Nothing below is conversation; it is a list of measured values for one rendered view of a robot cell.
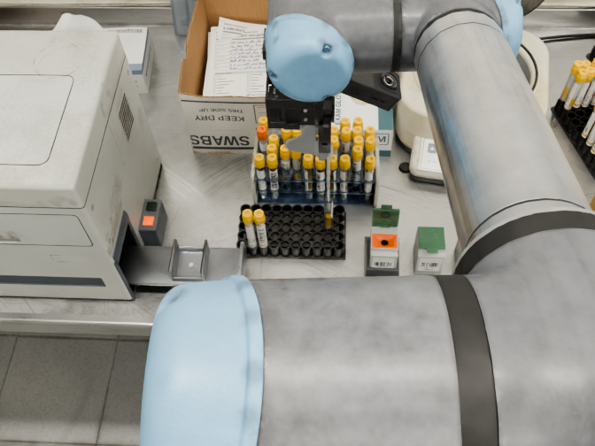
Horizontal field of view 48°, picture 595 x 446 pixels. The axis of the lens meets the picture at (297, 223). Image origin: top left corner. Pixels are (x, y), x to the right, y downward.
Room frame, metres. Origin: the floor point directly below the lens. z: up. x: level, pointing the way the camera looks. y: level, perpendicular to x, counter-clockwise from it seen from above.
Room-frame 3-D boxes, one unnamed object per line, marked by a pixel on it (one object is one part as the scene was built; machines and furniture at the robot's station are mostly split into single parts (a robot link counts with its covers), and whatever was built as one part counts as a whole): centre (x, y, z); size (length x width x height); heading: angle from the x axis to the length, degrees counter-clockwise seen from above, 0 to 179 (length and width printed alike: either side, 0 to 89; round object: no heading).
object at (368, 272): (0.52, -0.13, 0.89); 0.09 x 0.05 x 0.04; 173
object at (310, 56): (0.47, -0.04, 1.39); 0.11 x 0.11 x 0.08; 87
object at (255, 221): (0.59, 0.01, 0.93); 0.17 x 0.09 x 0.11; 84
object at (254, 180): (0.69, -0.04, 0.91); 0.20 x 0.10 x 0.07; 84
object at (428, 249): (0.52, -0.20, 0.91); 0.05 x 0.04 x 0.07; 174
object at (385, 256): (0.52, -0.13, 0.92); 0.05 x 0.04 x 0.06; 173
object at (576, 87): (0.79, -0.49, 0.94); 0.02 x 0.02 x 0.11
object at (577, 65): (0.81, -0.49, 0.94); 0.02 x 0.02 x 0.11
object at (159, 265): (0.52, 0.19, 0.92); 0.21 x 0.07 x 0.05; 84
